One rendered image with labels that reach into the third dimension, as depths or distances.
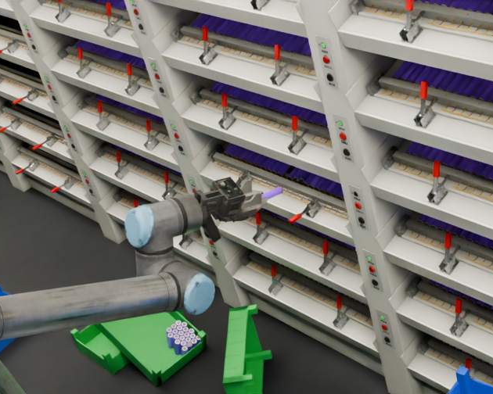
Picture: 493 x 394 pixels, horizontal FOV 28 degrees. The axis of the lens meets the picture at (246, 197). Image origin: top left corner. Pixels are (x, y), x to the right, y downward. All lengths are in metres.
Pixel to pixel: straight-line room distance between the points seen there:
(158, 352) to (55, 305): 1.07
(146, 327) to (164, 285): 0.95
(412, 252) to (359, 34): 0.57
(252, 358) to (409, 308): 0.65
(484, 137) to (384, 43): 0.27
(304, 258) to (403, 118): 0.75
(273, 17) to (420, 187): 0.49
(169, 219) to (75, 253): 1.45
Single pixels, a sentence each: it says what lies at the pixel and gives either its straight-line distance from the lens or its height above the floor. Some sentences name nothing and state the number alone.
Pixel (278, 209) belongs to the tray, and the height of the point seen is 0.52.
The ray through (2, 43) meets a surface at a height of 0.74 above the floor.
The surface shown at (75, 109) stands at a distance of 3.37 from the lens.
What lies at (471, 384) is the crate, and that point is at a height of 0.52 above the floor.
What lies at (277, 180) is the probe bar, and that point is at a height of 0.58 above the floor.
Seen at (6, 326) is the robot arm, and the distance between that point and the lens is 1.97.
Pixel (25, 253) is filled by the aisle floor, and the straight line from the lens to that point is 3.80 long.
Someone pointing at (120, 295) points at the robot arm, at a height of 0.76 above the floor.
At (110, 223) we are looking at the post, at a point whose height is 0.09.
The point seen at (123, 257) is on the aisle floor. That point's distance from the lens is 3.56.
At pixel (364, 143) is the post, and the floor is 0.83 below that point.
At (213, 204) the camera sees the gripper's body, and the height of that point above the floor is 0.72.
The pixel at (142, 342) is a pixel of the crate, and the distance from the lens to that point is 3.06.
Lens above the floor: 1.97
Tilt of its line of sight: 33 degrees down
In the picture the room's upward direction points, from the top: 16 degrees counter-clockwise
